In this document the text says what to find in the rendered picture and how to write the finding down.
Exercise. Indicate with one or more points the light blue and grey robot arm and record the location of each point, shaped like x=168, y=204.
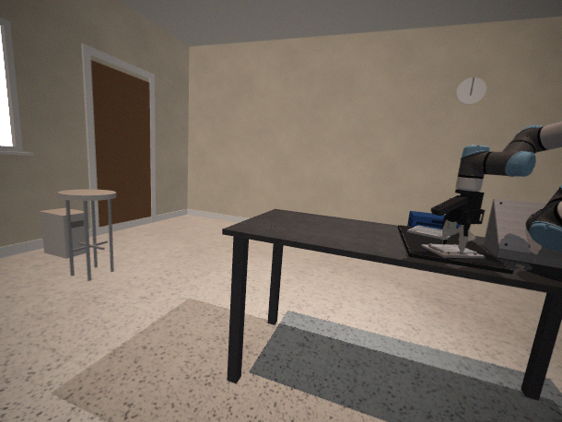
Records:
x=517, y=159

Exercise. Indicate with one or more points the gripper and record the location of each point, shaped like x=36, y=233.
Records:
x=467, y=214

